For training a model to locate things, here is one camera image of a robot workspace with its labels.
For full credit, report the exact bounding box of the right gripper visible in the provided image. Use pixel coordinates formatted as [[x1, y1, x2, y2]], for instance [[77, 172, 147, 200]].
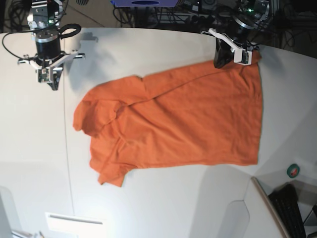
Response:
[[18, 29, 85, 91]]

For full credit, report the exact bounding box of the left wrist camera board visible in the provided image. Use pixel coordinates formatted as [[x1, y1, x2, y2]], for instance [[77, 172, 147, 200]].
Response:
[[233, 49, 252, 65]]

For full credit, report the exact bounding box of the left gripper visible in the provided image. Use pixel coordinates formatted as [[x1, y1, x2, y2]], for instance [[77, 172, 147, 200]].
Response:
[[201, 16, 256, 69]]

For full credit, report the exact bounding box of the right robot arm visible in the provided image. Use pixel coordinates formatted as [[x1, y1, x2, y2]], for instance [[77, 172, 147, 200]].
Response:
[[18, 0, 85, 91]]

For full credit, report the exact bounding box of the black keyboard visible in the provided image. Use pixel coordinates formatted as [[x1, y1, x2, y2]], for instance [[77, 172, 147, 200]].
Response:
[[268, 183, 306, 238]]

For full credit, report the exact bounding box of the blue box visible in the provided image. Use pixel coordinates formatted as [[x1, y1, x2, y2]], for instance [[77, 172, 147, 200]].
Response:
[[110, 0, 184, 7]]

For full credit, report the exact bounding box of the green tape roll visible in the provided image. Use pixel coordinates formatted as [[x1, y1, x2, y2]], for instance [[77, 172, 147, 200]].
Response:
[[287, 164, 300, 179]]

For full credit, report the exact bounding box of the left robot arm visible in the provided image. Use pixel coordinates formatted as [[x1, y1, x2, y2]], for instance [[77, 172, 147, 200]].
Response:
[[201, 0, 270, 69]]

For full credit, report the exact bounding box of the orange t-shirt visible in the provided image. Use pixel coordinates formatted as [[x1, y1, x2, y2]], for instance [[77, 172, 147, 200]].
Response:
[[73, 53, 263, 187]]

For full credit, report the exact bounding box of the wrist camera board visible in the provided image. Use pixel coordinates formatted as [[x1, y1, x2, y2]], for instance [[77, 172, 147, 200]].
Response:
[[233, 49, 252, 65], [37, 68, 50, 83]]

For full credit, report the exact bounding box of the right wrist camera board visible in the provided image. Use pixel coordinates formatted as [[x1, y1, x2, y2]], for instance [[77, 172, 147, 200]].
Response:
[[37, 68, 50, 83]]

